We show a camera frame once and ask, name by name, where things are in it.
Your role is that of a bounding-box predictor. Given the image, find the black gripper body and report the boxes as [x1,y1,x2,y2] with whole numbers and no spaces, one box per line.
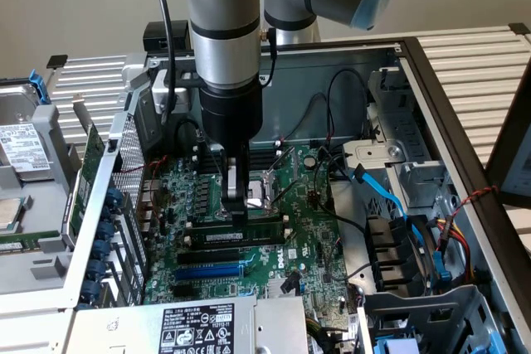
[197,80,266,160]

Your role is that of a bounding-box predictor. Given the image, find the green RAM stick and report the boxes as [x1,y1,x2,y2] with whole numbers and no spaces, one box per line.
[194,222,288,246]
[0,232,51,254]

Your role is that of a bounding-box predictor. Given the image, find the metal CPU socket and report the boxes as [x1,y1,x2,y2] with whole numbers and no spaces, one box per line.
[244,145,300,217]

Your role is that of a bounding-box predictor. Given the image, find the long black expansion slot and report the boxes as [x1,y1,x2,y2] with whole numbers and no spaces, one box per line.
[177,245,242,266]

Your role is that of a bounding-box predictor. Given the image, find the green Dell motherboard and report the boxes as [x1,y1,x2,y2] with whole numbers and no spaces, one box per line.
[143,144,353,324]

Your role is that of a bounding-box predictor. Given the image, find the blue expansion slot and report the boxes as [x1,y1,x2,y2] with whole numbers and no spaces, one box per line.
[173,260,246,284]

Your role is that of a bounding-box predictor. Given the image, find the silver finned heatsink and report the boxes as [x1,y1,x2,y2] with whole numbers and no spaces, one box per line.
[266,277,303,299]

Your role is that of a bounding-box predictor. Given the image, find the gray metal PC case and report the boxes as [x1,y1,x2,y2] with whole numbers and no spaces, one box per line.
[0,36,531,354]

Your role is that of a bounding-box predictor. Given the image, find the short black expansion slot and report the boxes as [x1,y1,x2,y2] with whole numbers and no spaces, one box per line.
[172,284,200,299]

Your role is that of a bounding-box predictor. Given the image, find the black box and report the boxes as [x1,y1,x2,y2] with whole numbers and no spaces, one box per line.
[142,21,192,53]

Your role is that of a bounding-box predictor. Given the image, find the blue card retention clip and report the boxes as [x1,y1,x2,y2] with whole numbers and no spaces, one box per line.
[95,221,115,240]
[104,187,124,207]
[90,239,111,259]
[80,278,100,299]
[86,257,107,279]

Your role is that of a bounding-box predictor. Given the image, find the black plastic shroud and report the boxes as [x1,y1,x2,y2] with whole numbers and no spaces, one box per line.
[363,213,431,293]

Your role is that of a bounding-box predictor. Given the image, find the green graphics card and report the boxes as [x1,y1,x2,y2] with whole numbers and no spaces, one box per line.
[61,95,108,243]

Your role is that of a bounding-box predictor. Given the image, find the gray power supply unit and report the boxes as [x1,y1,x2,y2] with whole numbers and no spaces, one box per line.
[73,293,309,354]

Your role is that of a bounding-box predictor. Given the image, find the metal disk bay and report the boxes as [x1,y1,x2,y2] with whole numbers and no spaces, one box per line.
[342,66,454,216]

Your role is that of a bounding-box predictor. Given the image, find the blue disk caddy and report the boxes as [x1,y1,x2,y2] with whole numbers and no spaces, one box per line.
[27,70,53,106]

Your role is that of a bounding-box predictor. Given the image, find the silver hard disk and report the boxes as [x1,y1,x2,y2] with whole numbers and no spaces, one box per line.
[0,83,55,183]

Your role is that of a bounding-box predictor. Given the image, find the metal drive cage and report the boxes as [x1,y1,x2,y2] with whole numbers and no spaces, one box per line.
[356,283,505,354]

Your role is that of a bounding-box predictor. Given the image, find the silver CPU chip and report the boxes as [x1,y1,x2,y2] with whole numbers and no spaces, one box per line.
[0,195,22,234]

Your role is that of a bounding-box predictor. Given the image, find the black framed panel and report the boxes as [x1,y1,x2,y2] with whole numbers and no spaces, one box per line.
[484,67,531,258]

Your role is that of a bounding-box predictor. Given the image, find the black cable loop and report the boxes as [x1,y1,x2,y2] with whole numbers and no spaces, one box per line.
[176,119,207,156]

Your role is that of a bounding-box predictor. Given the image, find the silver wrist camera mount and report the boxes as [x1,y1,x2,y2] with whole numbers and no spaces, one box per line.
[149,66,192,115]

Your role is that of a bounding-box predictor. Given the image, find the black camera cable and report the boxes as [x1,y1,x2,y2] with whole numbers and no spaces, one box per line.
[259,27,280,88]

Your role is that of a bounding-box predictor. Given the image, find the thin red wire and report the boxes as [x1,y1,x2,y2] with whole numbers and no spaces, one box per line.
[144,156,172,229]

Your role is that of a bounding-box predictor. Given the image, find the black disk wire connector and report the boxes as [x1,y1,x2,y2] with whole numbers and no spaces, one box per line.
[280,271,300,295]

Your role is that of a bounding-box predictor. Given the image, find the thin black case wire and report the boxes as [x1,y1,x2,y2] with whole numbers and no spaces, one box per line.
[325,66,371,143]

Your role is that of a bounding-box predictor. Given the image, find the yellow power cable bundle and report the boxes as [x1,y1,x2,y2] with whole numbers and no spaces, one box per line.
[305,315,337,354]

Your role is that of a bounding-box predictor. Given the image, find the blue flat disk wire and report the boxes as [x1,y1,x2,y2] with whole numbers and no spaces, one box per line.
[349,162,425,250]

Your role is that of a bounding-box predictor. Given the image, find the blue wire connector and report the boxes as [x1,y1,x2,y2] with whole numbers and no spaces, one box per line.
[432,249,454,289]

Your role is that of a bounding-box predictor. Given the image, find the coloured power wires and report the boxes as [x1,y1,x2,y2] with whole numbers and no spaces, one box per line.
[435,213,477,285]

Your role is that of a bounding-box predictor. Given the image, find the red black twisted wire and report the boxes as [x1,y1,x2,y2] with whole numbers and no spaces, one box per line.
[449,185,500,217]

